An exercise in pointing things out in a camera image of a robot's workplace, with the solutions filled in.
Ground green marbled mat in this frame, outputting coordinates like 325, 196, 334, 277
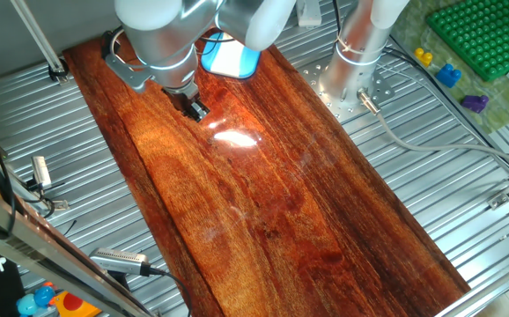
389, 0, 509, 136

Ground blue toy brick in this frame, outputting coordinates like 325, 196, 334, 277
434, 63, 463, 89

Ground wood grain table cover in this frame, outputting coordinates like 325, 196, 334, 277
63, 24, 471, 317

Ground aluminium frame post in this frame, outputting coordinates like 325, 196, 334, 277
10, 0, 70, 85

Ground light blue toy duck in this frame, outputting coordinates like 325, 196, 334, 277
15, 293, 40, 317

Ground orange emergency stop box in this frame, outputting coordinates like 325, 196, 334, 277
48, 289, 102, 317

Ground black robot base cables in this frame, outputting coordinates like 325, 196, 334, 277
380, 43, 509, 180

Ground purple toy brick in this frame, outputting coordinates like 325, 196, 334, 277
461, 93, 491, 114

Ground yellow toy brick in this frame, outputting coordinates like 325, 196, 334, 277
414, 47, 434, 68

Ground metal camera clamp mount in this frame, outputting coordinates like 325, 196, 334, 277
20, 175, 70, 212

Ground white power strip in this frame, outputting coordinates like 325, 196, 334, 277
296, 0, 323, 28

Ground black camera cable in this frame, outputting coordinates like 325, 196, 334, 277
142, 263, 193, 317

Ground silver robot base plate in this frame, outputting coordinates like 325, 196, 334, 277
300, 55, 396, 124

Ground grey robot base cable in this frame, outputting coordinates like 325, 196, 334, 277
357, 86, 509, 176

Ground glossy metal frame beam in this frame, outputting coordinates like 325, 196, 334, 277
0, 175, 154, 317

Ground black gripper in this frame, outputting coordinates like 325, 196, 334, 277
161, 81, 211, 123

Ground green studded building baseplate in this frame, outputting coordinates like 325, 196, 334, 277
425, 0, 509, 83

